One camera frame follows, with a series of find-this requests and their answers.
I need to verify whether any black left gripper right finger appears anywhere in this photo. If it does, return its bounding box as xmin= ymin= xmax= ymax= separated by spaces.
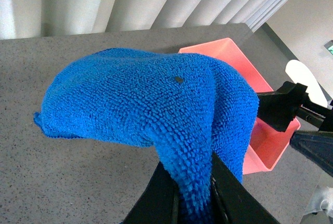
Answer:
xmin=211 ymin=153 xmax=278 ymax=224

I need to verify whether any white pleated curtain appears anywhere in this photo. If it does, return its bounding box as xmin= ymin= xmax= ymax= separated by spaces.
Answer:
xmin=1 ymin=0 xmax=288 ymax=39

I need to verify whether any white rounded object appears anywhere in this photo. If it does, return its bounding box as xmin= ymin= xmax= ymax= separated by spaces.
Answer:
xmin=285 ymin=60 xmax=328 ymax=108

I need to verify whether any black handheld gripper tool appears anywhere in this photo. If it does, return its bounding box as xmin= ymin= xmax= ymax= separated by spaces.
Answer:
xmin=257 ymin=81 xmax=332 ymax=176

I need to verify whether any blue microfiber cloth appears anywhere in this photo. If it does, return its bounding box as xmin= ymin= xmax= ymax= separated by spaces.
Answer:
xmin=34 ymin=48 xmax=259 ymax=223

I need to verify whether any pink plastic bin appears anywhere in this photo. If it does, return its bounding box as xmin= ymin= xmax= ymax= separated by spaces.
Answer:
xmin=178 ymin=38 xmax=301 ymax=175

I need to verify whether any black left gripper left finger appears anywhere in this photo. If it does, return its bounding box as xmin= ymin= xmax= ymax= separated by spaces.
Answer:
xmin=122 ymin=163 xmax=179 ymax=224

